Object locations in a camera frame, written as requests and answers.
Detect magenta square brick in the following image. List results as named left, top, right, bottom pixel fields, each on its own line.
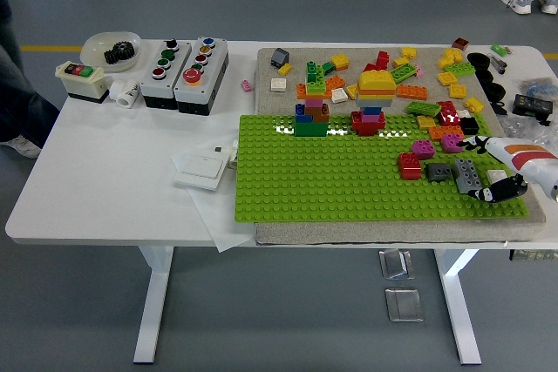
left=412, top=139, right=436, bottom=160
left=439, top=132, right=464, bottom=154

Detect white wall switch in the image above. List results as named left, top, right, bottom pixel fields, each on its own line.
left=173, top=152, right=228, bottom=193

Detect white table leg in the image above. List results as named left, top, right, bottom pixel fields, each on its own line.
left=433, top=248, right=483, bottom=365
left=133, top=245, right=175, bottom=364

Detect white plastic bowl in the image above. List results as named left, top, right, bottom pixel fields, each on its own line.
left=79, top=30, right=143, bottom=73

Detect bag of blue parts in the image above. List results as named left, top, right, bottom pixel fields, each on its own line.
left=518, top=78, right=558, bottom=98

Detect yellow-domed brick tower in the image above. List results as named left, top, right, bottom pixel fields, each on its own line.
left=350, top=69, right=398, bottom=137

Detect green long brick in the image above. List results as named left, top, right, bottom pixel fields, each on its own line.
left=405, top=100, right=441, bottom=117
left=443, top=61, right=476, bottom=77
left=389, top=64, right=418, bottom=84

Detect emergency-stop button control box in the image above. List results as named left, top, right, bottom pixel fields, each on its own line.
left=174, top=36, right=230, bottom=116

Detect black electronic module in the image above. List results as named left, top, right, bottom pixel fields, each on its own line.
left=512, top=93, right=554, bottom=119

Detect orange long brick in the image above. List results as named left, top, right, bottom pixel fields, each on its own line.
left=395, top=84, right=428, bottom=100
left=427, top=125, right=464, bottom=141

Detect long light grey brick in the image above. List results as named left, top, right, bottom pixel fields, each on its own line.
left=453, top=158, right=485, bottom=195

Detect small dark grey brick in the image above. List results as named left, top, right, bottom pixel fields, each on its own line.
left=425, top=162, right=454, bottom=182

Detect red square brick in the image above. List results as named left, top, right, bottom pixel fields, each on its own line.
left=396, top=152, right=423, bottom=180

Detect white pipe tee fitting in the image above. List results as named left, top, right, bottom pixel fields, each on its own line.
left=108, top=78, right=141, bottom=109

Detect clear plastic bag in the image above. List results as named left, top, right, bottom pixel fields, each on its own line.
left=499, top=114, right=558, bottom=151

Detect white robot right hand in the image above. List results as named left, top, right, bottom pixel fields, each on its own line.
left=456, top=135, right=558, bottom=205

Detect translucent plastic sheet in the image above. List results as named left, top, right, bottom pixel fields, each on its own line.
left=170, top=145, right=256, bottom=254

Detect three-button control box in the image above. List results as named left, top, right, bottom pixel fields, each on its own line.
left=139, top=38, right=193, bottom=111

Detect black metal gears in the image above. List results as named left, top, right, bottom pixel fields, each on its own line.
left=103, top=40, right=140, bottom=65

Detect small metal hand tool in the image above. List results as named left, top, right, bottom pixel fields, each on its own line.
left=487, top=53, right=509, bottom=75

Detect red-green rocker switch box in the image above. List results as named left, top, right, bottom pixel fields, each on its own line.
left=55, top=60, right=110, bottom=105

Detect green-topped brick tower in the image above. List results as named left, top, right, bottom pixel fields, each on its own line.
left=294, top=60, right=335, bottom=137

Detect metal floor socket plate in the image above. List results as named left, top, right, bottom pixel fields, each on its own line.
left=378, top=248, right=415, bottom=281
left=384, top=287, right=425, bottom=323

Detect green studded baseplate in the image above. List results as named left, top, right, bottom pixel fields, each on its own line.
left=234, top=113, right=531, bottom=223

